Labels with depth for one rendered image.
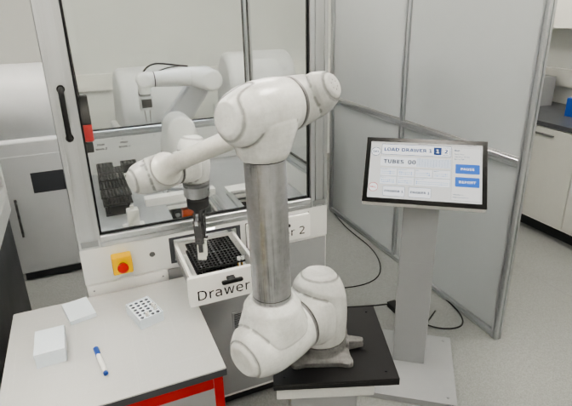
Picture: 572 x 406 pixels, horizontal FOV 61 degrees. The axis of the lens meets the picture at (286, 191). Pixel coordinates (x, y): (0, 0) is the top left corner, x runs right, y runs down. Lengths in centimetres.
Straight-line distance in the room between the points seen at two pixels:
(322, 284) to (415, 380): 134
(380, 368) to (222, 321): 91
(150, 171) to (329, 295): 63
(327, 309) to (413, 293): 114
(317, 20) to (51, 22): 92
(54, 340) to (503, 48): 229
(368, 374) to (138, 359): 70
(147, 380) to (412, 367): 152
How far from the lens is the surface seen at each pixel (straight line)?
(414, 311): 254
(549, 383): 289
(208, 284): 169
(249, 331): 127
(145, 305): 182
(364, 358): 155
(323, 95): 114
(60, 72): 177
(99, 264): 197
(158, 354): 165
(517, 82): 262
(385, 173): 220
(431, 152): 224
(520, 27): 262
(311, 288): 138
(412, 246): 236
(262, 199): 112
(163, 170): 147
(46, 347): 172
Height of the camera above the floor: 177
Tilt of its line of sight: 21 degrees down
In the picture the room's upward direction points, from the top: 1 degrees counter-clockwise
